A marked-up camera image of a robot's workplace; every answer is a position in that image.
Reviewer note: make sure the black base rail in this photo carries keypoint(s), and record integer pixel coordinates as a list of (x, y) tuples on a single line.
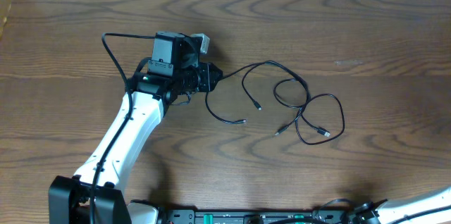
[(176, 214)]

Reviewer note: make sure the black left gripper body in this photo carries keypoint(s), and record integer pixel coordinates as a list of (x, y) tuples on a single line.
[(204, 74)]

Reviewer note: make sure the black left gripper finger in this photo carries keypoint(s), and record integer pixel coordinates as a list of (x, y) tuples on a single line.
[(215, 72), (212, 83)]

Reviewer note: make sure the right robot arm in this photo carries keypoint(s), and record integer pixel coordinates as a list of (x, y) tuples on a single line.
[(429, 208)]

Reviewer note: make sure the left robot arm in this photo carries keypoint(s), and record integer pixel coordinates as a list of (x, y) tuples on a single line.
[(95, 193)]

